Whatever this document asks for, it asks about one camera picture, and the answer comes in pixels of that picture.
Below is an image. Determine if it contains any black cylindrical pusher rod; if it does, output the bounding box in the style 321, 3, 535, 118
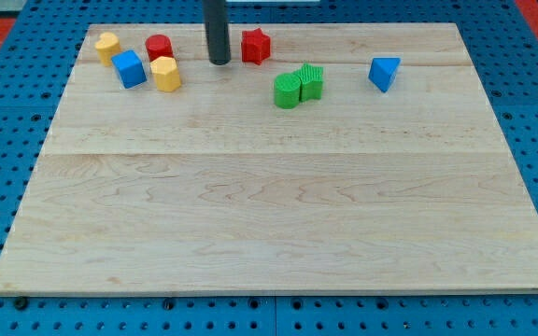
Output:
203, 0, 231, 65

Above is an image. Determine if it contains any yellow hexagon block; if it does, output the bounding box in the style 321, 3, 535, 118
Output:
150, 56, 181, 92

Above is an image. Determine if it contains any red star block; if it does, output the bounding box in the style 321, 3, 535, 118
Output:
241, 28, 271, 65

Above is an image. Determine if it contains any red cylinder block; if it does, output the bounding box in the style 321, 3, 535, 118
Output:
145, 34, 174, 62

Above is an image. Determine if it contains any blue cube block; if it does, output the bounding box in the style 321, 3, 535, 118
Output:
111, 49, 147, 89

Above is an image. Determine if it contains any green cylinder block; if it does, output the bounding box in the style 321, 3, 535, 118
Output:
274, 73, 302, 109

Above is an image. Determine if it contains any yellow heart block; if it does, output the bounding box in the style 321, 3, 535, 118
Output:
94, 32, 121, 66

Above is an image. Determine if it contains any green star block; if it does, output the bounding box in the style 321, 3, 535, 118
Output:
293, 63, 324, 102

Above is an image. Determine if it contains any blue triangle block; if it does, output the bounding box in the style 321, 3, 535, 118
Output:
368, 57, 401, 92

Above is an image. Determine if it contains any light wooden board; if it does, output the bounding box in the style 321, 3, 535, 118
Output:
0, 23, 538, 297

